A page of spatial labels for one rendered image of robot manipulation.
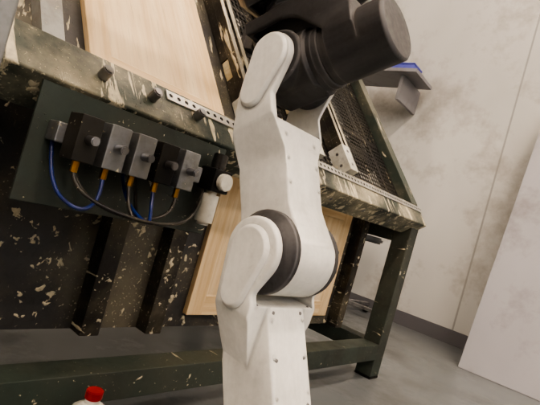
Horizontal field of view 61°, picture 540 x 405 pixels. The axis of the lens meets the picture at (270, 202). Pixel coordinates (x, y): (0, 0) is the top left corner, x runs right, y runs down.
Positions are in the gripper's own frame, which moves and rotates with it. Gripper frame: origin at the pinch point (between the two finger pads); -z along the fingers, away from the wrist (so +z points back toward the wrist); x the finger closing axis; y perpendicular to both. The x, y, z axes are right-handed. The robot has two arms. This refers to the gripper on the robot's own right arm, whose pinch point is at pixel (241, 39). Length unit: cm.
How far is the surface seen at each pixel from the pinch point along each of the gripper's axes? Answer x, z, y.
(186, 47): -14.3, 8.7, 26.2
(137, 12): -12.1, 6.7, 43.1
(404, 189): -25, 22, -115
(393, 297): -79, 37, -115
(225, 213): -61, 14, -8
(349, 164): -28, 28, -49
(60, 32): -29, 27, 68
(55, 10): -25, 23, 69
